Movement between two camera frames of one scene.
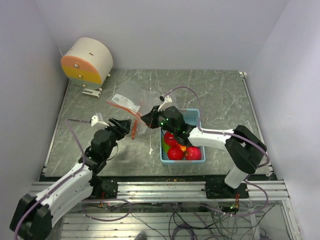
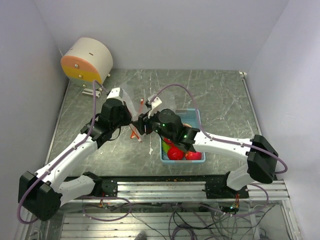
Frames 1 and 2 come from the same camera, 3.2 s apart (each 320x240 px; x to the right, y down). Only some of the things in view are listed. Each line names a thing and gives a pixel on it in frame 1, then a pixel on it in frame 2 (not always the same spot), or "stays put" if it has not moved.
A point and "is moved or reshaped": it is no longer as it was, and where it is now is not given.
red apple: (193, 153) stays put
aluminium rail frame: (181, 191) stays put
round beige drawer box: (87, 62) stays put
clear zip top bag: (131, 100) is moved or reshaped
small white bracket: (91, 93) stays put
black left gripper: (120, 131) -> (127, 114)
